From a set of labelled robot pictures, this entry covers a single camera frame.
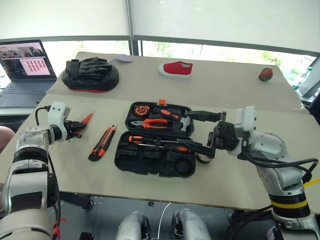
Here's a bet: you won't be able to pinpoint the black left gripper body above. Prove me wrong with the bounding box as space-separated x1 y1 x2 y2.
63 119 80 141

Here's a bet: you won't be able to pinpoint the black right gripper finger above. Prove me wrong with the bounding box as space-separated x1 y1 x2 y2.
184 110 223 123
176 138 216 159

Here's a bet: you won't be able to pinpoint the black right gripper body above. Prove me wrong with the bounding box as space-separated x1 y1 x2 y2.
206 111 240 152

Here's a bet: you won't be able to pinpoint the black plastic tool case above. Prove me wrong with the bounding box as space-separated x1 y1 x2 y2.
113 100 197 179

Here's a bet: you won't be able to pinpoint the orange tester pen screwdriver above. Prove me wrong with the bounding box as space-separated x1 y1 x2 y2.
74 110 96 136

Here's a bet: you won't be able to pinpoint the shiny round metal roll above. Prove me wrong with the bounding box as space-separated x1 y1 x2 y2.
195 151 214 165

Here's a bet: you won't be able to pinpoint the short orange black screwdriver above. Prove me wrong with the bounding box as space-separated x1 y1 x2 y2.
162 145 194 154

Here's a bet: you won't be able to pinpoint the orange black utility knife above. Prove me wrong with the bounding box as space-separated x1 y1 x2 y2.
87 123 118 162

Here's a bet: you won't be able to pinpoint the black orange claw hammer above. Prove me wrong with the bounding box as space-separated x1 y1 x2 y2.
151 105 194 133

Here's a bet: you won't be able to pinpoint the black boxing focus pad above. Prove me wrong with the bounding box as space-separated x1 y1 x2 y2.
61 57 121 94

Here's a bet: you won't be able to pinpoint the red canvas shoe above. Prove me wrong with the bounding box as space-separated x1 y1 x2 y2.
157 60 194 79

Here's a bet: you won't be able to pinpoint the long orange black screwdriver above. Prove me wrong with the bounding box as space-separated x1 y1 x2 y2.
127 135 181 146

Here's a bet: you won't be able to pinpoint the dark grey open laptop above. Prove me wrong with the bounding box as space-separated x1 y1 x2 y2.
0 39 59 109

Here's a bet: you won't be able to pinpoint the orange black tape measure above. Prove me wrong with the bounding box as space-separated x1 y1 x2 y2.
133 104 151 117

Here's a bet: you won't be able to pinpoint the black table leg foot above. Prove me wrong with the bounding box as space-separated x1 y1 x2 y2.
59 191 95 210

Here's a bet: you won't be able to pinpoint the bare skin of person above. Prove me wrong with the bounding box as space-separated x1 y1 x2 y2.
0 125 16 154

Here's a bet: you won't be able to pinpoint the red green toy strawberry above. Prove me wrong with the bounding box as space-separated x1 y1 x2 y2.
258 67 274 82

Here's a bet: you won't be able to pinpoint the pale lavender plastic scoop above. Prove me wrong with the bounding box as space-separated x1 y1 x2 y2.
109 54 135 64

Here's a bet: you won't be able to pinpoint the silver rounded robot leg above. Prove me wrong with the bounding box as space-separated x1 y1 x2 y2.
114 211 151 240
171 208 213 240

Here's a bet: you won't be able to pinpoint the green plastic bottle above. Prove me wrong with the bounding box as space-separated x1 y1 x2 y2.
290 65 315 91

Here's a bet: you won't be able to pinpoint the black chair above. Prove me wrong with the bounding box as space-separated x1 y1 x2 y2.
296 56 320 118

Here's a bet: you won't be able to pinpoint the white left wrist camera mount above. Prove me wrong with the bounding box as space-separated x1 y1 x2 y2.
47 101 72 141

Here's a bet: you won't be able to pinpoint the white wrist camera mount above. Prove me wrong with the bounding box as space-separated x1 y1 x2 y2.
233 105 258 157
47 101 72 141

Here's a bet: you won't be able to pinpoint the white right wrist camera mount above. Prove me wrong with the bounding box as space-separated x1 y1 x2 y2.
233 105 258 157

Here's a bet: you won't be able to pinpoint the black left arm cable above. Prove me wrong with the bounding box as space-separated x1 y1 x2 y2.
34 105 52 126

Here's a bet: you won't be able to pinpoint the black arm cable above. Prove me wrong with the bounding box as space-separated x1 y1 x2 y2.
34 105 52 126
241 151 320 186

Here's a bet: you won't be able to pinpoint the orange handled pliers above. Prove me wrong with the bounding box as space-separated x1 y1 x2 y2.
129 117 170 130

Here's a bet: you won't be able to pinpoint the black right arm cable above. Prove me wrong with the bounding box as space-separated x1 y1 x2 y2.
241 151 320 186

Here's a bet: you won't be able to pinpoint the thin white cable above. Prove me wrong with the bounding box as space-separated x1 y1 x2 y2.
158 201 173 240

